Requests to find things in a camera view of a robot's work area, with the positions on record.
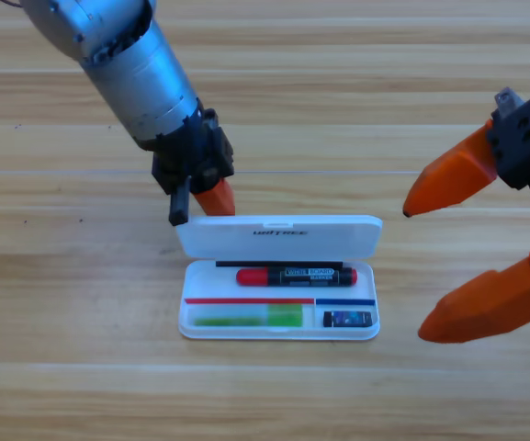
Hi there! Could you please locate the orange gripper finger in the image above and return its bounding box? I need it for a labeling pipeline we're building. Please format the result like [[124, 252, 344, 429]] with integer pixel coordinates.
[[417, 251, 530, 345]]

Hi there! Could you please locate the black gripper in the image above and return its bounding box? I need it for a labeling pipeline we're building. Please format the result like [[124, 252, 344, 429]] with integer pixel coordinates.
[[151, 106, 238, 227], [401, 86, 530, 291]]

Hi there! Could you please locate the red and black whiteboard marker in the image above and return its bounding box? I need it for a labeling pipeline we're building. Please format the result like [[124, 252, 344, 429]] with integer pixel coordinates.
[[235, 265, 359, 288]]

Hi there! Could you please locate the white hinged pencil case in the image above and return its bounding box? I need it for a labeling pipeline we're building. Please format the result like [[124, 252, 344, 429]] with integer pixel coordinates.
[[175, 213, 384, 342]]

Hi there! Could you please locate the small black eraser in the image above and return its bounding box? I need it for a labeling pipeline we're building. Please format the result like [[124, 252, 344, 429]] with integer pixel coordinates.
[[322, 310, 375, 329]]

